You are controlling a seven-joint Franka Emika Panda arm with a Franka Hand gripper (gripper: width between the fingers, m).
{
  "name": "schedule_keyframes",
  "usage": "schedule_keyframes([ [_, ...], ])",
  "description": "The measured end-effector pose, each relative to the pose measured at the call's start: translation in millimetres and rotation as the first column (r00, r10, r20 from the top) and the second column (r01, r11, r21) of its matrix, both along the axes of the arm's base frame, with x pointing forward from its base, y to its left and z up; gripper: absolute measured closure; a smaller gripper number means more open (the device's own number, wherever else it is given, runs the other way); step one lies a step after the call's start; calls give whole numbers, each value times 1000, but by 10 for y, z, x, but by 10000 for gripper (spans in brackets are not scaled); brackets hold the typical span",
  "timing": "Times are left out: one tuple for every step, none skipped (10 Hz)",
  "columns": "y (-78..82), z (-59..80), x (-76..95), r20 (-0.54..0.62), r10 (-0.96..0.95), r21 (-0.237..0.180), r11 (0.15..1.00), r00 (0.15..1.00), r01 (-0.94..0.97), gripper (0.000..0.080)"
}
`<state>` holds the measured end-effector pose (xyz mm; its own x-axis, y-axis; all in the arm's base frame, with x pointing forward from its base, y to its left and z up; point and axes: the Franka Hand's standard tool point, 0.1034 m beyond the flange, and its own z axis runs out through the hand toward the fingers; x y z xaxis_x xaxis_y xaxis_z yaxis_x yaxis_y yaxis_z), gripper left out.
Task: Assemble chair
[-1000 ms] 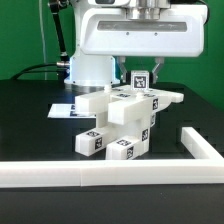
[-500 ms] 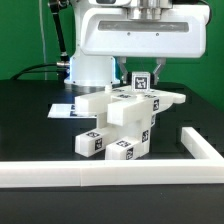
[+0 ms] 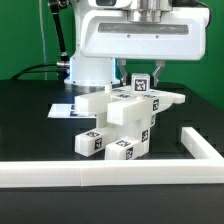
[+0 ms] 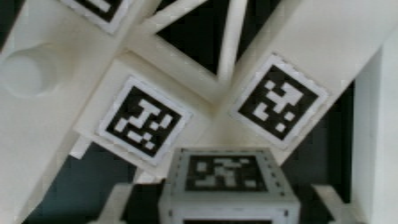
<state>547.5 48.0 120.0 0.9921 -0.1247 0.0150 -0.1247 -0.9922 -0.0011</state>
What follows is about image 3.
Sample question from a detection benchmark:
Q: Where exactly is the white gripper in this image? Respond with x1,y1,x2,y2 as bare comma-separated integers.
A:
80,7,209,87

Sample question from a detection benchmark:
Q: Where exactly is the small white tag cube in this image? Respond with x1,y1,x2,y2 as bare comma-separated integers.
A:
131,73,150,94

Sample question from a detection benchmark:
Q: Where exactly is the white chair back frame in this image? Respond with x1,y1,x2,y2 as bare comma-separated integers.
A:
75,86,185,126

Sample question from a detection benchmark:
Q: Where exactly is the white chair seat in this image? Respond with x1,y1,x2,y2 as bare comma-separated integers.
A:
94,84,157,158

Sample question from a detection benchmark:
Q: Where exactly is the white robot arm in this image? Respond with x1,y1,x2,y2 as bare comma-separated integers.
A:
66,0,212,92

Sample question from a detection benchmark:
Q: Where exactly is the white marker sheet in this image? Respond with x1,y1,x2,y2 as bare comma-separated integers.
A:
47,103,98,119

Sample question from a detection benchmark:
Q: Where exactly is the white L-shaped fence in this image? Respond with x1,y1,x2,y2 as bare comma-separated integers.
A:
0,127,224,188

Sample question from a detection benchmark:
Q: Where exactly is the black cable bundle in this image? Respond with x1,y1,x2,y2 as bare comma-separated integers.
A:
10,0,72,80

